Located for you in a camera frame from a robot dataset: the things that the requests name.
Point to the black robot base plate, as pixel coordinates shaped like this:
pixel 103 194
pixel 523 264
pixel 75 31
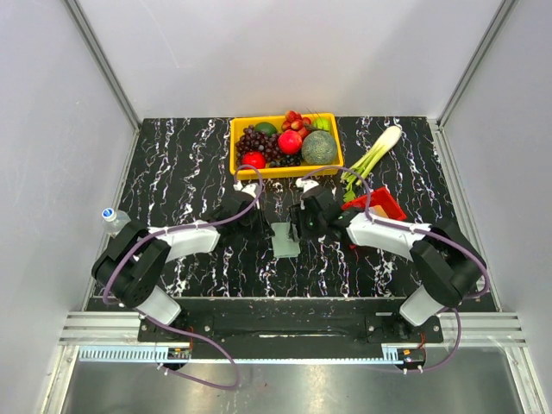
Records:
pixel 330 326

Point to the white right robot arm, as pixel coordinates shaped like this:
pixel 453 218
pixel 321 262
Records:
pixel 447 264

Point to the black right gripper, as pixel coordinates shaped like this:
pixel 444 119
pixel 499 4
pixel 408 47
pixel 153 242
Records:
pixel 297 214

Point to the white credit card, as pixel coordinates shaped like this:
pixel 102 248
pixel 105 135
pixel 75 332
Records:
pixel 378 211

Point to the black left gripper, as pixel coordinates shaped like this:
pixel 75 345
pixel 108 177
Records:
pixel 264 230

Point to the green apple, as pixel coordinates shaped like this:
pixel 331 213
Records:
pixel 321 123

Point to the red pomegranate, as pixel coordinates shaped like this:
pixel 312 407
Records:
pixel 290 142

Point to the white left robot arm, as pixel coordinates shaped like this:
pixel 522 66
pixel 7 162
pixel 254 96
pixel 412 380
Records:
pixel 131 266

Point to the red plastic card tray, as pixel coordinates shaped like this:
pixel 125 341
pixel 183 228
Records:
pixel 384 205

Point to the red round fruit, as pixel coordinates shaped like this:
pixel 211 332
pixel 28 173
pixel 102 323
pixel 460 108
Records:
pixel 255 159

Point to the clear plastic water bottle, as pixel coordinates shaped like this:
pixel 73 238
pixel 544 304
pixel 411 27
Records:
pixel 114 221

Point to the green netted melon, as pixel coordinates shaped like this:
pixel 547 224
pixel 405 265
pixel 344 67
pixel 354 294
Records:
pixel 319 148

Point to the aluminium frame rail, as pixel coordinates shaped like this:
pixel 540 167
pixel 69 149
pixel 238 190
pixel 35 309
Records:
pixel 380 355

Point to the green avocado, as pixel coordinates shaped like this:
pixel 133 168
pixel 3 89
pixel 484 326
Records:
pixel 265 128

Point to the green spring onion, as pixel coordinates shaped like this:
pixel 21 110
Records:
pixel 368 161

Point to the yellow plastic fruit bin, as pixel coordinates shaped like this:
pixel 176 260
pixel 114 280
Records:
pixel 237 125

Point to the dark purple grape bunch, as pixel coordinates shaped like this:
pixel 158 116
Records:
pixel 250 140

